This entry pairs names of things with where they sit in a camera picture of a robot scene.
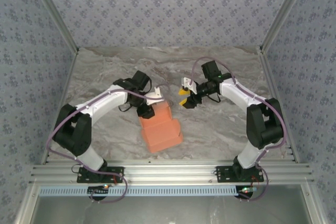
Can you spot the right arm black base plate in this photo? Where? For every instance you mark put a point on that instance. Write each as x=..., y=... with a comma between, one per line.
x=223, y=174

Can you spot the orange paper box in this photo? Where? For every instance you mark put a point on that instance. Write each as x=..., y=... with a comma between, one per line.
x=160, y=134

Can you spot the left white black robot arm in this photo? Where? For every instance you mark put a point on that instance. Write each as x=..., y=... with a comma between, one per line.
x=105, y=100

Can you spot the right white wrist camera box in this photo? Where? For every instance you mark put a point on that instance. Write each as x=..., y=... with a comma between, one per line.
x=189, y=85

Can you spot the grey metal lower shelf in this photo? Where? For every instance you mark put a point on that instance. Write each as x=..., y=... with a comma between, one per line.
x=168, y=211

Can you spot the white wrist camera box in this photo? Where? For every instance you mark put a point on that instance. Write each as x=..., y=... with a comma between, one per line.
x=155, y=95
x=189, y=85

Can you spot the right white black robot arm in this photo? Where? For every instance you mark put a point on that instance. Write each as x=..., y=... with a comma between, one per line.
x=236, y=95

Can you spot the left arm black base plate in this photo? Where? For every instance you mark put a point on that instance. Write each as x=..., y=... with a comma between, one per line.
x=115, y=179

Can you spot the black controller board with LED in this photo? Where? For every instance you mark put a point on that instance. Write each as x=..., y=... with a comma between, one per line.
x=246, y=191
x=98, y=190

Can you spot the aluminium mounting rail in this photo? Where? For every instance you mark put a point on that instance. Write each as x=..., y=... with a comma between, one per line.
x=168, y=171

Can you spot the aluminium frame post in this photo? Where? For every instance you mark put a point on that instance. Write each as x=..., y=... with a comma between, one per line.
x=286, y=11
x=52, y=11

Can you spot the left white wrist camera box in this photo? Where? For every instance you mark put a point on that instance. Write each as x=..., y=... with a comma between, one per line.
x=155, y=95

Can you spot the aluminium table side rail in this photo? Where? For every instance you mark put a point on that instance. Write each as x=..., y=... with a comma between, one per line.
x=63, y=103
x=273, y=90

